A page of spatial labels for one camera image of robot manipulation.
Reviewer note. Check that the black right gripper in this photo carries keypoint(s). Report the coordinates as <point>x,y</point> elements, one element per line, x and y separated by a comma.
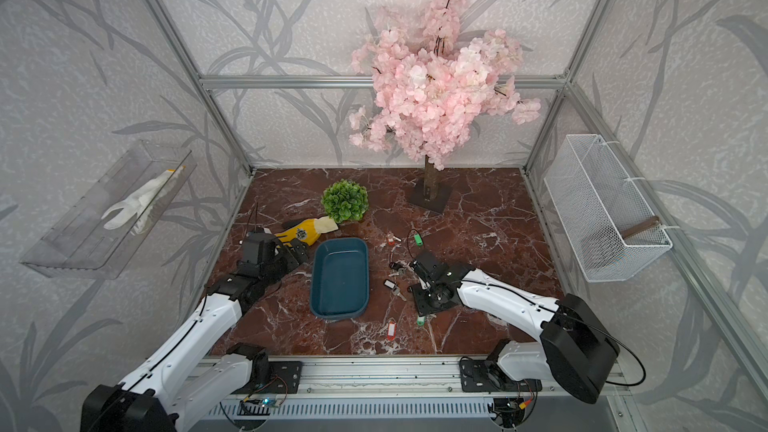
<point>421,308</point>

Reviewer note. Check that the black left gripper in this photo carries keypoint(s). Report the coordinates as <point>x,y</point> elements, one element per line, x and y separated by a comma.
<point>292,261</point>

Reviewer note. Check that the key with red tag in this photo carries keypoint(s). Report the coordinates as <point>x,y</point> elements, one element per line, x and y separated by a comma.
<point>391,331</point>
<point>392,239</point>

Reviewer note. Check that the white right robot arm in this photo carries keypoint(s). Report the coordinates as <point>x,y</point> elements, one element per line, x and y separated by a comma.
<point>570,345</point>

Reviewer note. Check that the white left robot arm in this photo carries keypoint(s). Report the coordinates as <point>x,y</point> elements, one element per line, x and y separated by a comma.
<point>116,408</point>

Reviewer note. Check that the teal plastic storage box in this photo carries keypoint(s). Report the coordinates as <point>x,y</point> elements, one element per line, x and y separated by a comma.
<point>340,279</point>

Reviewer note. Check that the yellow black work glove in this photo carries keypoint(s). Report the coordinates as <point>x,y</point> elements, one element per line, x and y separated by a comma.
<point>308,231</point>

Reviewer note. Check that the green artificial potted plant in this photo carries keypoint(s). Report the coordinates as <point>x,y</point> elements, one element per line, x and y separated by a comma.
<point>345,201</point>

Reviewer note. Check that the white glove on shelf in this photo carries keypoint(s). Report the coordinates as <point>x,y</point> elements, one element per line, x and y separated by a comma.
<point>142,206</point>

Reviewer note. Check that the pink blossom artificial tree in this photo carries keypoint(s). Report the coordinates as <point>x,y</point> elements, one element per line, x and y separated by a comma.
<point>430,88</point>

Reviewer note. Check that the aluminium front rail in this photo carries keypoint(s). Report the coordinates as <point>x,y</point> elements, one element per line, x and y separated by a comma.
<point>306,376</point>

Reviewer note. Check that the clear plastic wall shelf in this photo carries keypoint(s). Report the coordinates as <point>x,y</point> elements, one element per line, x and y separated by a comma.
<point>99,235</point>

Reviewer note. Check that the brush with wooden handle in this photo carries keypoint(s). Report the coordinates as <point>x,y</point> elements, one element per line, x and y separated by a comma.
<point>606,245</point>

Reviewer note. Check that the white wire mesh basket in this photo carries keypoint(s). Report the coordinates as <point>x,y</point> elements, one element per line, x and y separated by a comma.
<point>591,189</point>

